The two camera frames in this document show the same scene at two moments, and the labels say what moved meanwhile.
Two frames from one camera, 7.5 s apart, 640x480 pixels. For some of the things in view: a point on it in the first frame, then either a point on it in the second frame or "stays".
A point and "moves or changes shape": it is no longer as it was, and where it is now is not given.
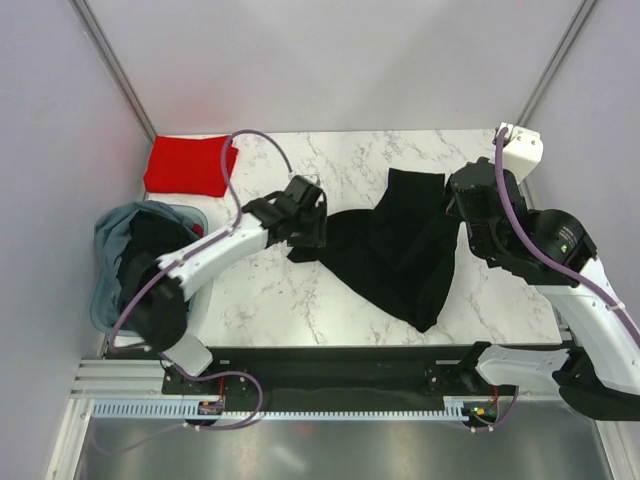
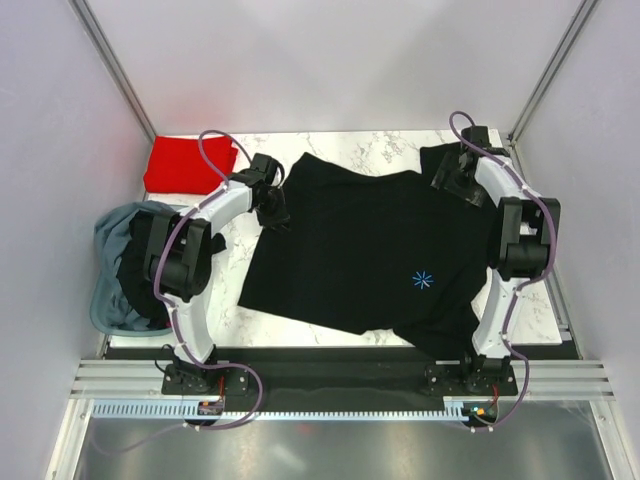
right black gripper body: x=476 y=241 to x=458 y=183
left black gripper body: x=312 y=230 to x=273 y=213
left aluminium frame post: x=83 y=11 stays
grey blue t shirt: x=111 y=231 stays
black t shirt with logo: x=397 y=254 moves or changes shape
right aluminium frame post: x=555 y=63 stays
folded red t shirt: x=188 y=165 stays
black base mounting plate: x=326 y=379 stays
